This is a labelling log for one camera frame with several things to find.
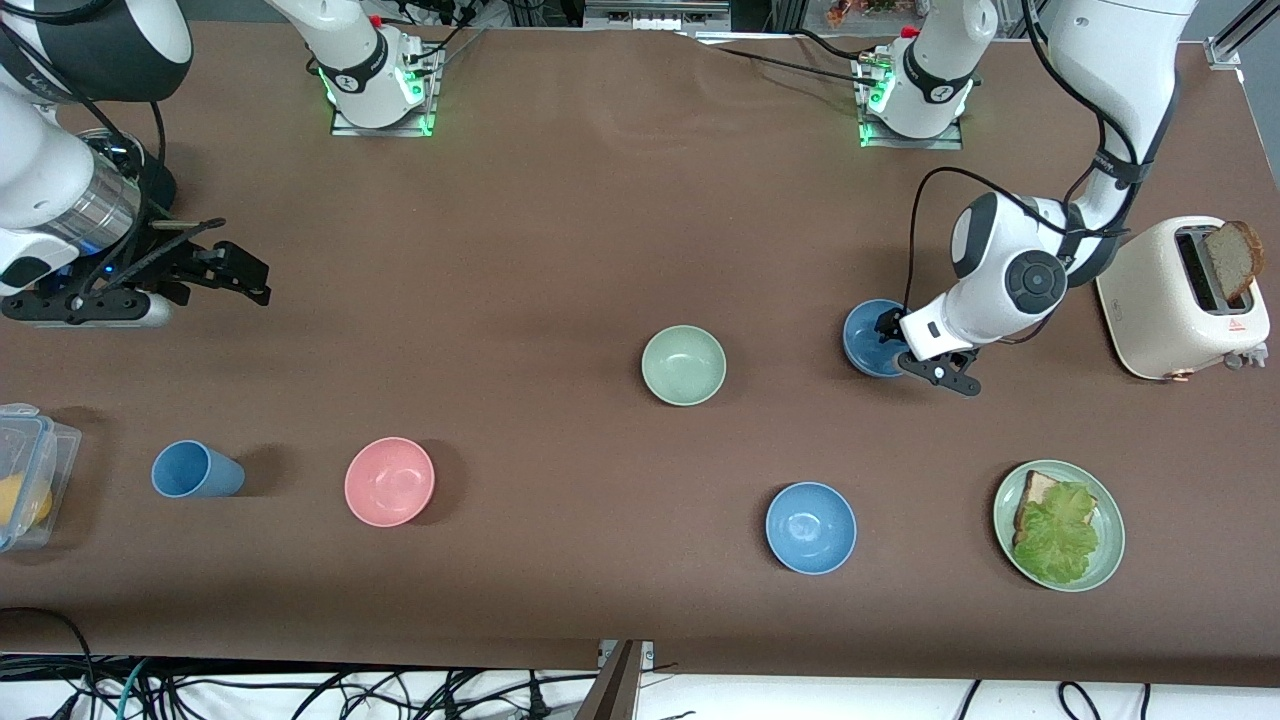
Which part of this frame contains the dark blue bowl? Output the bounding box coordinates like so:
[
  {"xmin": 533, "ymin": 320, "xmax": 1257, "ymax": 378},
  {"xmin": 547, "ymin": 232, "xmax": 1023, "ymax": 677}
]
[{"xmin": 843, "ymin": 299, "xmax": 911, "ymax": 379}]

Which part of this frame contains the green bowl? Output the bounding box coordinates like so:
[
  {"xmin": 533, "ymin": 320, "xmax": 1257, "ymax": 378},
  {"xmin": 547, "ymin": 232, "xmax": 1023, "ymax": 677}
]
[{"xmin": 641, "ymin": 325, "xmax": 728, "ymax": 407}]

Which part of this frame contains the light blue bowl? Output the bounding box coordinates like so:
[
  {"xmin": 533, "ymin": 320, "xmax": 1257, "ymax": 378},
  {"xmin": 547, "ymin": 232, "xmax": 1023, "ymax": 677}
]
[{"xmin": 765, "ymin": 482, "xmax": 858, "ymax": 576}]

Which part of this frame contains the pink bowl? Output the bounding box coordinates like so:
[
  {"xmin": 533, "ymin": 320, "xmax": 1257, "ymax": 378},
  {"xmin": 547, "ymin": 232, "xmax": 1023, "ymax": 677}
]
[{"xmin": 344, "ymin": 437, "xmax": 437, "ymax": 528}]

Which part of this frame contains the glass lid blue knob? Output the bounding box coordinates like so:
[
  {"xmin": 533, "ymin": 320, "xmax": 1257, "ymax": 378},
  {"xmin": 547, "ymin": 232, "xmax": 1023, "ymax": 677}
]
[{"xmin": 85, "ymin": 130, "xmax": 146, "ymax": 176}]

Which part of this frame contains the clear plastic food container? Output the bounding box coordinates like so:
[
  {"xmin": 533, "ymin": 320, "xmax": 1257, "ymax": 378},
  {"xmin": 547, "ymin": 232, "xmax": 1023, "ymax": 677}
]
[{"xmin": 0, "ymin": 403, "xmax": 83, "ymax": 553}]

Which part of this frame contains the blue ribbed cup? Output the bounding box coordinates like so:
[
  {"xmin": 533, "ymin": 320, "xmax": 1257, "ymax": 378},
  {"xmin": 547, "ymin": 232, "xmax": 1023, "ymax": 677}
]
[{"xmin": 151, "ymin": 440, "xmax": 246, "ymax": 499}]

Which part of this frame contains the toast slice with lettuce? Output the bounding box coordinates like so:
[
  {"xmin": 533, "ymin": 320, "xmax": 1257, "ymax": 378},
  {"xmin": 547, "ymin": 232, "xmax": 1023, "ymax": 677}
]
[{"xmin": 1013, "ymin": 470, "xmax": 1099, "ymax": 546}]

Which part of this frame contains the cream toaster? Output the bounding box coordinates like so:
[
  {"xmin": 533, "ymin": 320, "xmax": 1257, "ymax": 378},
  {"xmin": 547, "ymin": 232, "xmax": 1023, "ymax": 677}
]
[{"xmin": 1095, "ymin": 216, "xmax": 1273, "ymax": 381}]

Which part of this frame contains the yellow fruit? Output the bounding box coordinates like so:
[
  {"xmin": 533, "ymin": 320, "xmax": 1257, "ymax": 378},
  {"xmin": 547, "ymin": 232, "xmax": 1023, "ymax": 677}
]
[{"xmin": 0, "ymin": 472, "xmax": 53, "ymax": 528}]

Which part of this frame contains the green lettuce leaf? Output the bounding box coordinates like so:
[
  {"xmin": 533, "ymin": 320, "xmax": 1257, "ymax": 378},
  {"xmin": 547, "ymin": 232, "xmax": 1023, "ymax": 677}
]
[{"xmin": 1012, "ymin": 482, "xmax": 1101, "ymax": 586}]

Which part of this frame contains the green plate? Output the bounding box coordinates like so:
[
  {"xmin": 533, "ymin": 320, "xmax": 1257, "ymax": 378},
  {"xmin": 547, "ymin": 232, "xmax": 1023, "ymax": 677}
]
[{"xmin": 993, "ymin": 460, "xmax": 1127, "ymax": 593}]

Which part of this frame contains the brown bread slice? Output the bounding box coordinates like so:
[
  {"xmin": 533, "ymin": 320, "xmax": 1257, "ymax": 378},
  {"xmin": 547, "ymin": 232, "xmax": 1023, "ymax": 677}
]
[{"xmin": 1200, "ymin": 220, "xmax": 1265, "ymax": 306}]

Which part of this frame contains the silver metal box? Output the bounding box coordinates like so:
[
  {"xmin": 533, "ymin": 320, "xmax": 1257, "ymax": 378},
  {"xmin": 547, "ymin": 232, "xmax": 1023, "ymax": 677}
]
[{"xmin": 583, "ymin": 0, "xmax": 733, "ymax": 37}]

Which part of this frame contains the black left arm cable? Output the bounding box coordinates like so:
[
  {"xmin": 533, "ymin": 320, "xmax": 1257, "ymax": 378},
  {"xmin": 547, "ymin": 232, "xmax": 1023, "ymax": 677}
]
[{"xmin": 903, "ymin": 0, "xmax": 1146, "ymax": 313}]

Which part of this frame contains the black pot blue handle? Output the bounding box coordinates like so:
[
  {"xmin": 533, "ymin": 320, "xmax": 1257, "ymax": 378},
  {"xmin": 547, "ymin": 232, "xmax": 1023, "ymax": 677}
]
[{"xmin": 85, "ymin": 128, "xmax": 179, "ymax": 216}]

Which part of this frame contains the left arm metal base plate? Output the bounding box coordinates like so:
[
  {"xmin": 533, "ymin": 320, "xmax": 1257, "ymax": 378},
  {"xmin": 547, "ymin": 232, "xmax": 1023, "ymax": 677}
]
[{"xmin": 860, "ymin": 55, "xmax": 964, "ymax": 151}]

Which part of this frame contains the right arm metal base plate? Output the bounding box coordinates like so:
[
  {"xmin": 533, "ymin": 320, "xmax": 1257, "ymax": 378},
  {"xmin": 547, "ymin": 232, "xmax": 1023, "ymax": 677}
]
[{"xmin": 330, "ymin": 68, "xmax": 438, "ymax": 138}]

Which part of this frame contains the black cable on table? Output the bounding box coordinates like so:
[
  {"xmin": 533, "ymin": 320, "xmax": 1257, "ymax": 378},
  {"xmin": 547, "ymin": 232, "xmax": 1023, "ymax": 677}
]
[{"xmin": 690, "ymin": 28, "xmax": 881, "ymax": 86}]

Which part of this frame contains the black floor cable loop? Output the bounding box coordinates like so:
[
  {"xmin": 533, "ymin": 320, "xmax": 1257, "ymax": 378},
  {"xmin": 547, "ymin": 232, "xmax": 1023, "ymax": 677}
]
[{"xmin": 0, "ymin": 606, "xmax": 98, "ymax": 720}]

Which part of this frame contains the teal floor cable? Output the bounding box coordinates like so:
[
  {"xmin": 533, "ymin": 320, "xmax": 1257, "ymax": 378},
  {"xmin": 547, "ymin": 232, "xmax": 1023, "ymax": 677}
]
[{"xmin": 113, "ymin": 658, "xmax": 153, "ymax": 720}]

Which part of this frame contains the aluminium frame profile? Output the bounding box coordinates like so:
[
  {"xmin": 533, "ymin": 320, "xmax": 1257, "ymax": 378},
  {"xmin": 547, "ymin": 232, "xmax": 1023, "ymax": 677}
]
[{"xmin": 1205, "ymin": 0, "xmax": 1280, "ymax": 69}]

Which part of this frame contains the dark wooden post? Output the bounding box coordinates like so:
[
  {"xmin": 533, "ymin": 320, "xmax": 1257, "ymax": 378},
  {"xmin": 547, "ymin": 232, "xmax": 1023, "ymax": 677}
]
[{"xmin": 575, "ymin": 643, "xmax": 643, "ymax": 720}]

